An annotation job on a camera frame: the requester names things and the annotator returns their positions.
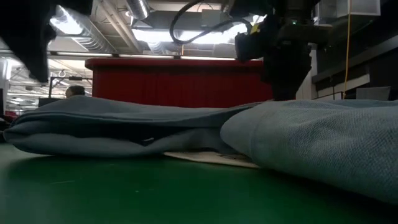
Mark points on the white printed tote bag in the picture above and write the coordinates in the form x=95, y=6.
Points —
x=211, y=158

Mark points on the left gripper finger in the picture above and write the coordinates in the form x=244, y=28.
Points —
x=35, y=65

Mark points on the black monitor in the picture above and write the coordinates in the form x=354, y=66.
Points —
x=49, y=101

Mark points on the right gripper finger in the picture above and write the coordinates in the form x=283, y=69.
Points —
x=286, y=81

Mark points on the ceiling light strip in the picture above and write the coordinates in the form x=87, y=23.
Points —
x=146, y=56

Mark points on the silver ventilation duct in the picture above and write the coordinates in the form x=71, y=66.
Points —
x=138, y=7

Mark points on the red plastic laundry bin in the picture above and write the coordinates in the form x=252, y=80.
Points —
x=171, y=84

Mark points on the red low partition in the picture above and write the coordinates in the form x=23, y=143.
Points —
x=9, y=113

